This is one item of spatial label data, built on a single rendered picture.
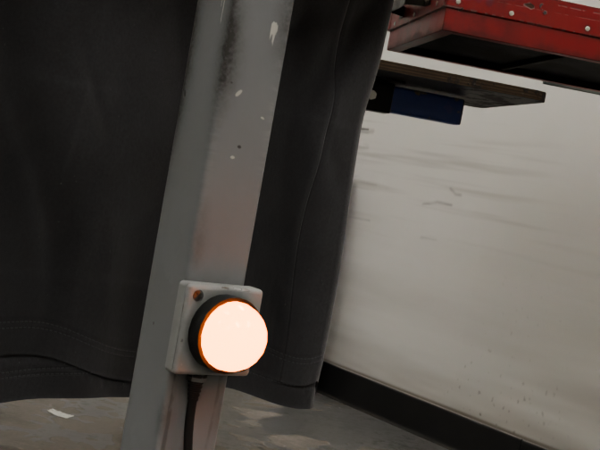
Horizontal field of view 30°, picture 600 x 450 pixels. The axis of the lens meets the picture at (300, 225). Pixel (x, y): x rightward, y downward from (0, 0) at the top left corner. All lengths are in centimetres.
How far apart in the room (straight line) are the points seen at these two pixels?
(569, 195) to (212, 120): 259
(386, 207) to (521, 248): 59
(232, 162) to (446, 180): 287
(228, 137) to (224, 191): 3
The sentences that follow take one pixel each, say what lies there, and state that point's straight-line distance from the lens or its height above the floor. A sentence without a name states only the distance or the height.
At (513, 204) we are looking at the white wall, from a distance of 328.
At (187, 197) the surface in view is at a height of 72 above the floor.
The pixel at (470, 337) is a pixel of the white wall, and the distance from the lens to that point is 336.
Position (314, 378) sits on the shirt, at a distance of 106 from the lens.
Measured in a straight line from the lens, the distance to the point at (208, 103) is 61.
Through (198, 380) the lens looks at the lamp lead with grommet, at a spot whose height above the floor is 62.
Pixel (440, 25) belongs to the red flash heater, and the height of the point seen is 102.
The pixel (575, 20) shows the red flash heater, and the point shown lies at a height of 108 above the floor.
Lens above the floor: 75
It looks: 3 degrees down
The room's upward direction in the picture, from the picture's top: 10 degrees clockwise
